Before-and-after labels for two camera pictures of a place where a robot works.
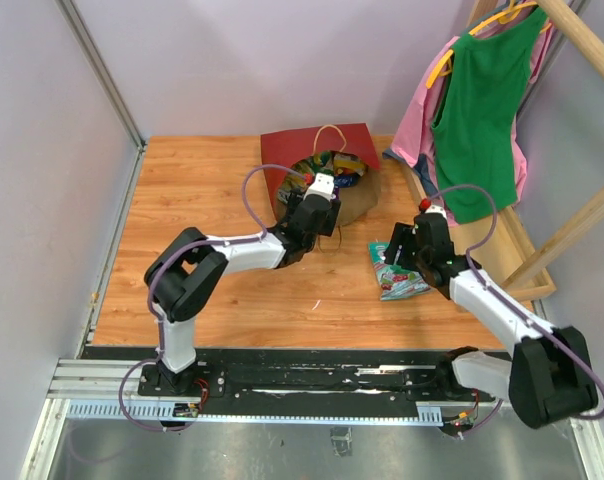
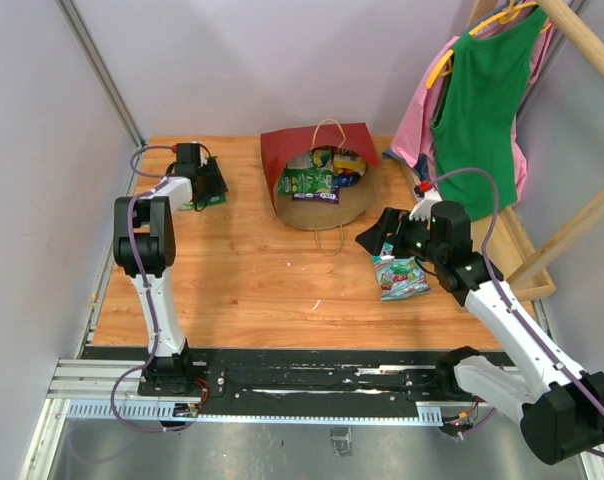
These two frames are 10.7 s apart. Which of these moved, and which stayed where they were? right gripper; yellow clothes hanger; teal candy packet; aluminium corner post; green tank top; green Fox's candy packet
Moved: right gripper; green Fox's candy packet
Stayed: teal candy packet; green tank top; yellow clothes hanger; aluminium corner post
